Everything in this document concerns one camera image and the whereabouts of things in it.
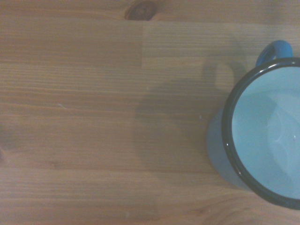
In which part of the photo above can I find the blue enamel mug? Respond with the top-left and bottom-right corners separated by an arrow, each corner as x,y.
206,40 -> 300,210

